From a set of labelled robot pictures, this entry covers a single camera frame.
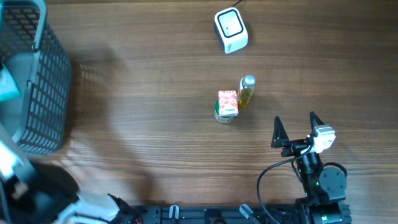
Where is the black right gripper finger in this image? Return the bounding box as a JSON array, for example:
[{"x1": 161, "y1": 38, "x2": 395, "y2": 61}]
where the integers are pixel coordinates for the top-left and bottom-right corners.
[
  {"x1": 271, "y1": 116, "x2": 290, "y2": 148},
  {"x1": 310, "y1": 111, "x2": 324, "y2": 128}
]

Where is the red juice carton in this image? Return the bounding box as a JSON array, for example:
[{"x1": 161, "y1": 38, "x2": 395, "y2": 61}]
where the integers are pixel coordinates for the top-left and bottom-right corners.
[{"x1": 218, "y1": 90, "x2": 239, "y2": 116}]

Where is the green white round can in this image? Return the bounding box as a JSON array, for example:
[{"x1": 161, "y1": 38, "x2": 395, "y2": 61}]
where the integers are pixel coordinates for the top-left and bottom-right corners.
[{"x1": 214, "y1": 101, "x2": 235, "y2": 124}]

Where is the yellow dish soap bottle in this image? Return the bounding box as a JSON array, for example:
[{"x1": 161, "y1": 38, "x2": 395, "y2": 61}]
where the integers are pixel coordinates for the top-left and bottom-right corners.
[{"x1": 238, "y1": 75, "x2": 256, "y2": 108}]

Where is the green white 3M package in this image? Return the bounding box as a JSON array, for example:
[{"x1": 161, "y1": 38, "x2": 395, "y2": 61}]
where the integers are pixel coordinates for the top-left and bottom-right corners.
[{"x1": 0, "y1": 62, "x2": 22, "y2": 102}]

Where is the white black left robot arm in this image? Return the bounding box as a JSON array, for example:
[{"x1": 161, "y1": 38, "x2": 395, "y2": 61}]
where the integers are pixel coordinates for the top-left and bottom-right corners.
[{"x1": 1, "y1": 128, "x2": 139, "y2": 223}]

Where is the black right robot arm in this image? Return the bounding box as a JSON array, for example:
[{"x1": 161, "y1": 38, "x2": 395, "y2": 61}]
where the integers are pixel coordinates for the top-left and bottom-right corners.
[{"x1": 271, "y1": 112, "x2": 352, "y2": 224}]

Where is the white barcode scanner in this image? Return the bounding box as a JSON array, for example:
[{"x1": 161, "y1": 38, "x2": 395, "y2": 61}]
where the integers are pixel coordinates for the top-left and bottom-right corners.
[{"x1": 214, "y1": 7, "x2": 249, "y2": 54}]

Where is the grey plastic shopping basket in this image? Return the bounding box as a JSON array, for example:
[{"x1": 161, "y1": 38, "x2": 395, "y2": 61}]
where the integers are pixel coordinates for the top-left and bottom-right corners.
[{"x1": 1, "y1": 1, "x2": 72, "y2": 156}]

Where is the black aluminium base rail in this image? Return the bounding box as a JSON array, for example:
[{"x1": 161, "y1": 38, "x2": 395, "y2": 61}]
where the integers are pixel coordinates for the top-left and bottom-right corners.
[{"x1": 74, "y1": 203, "x2": 352, "y2": 224}]

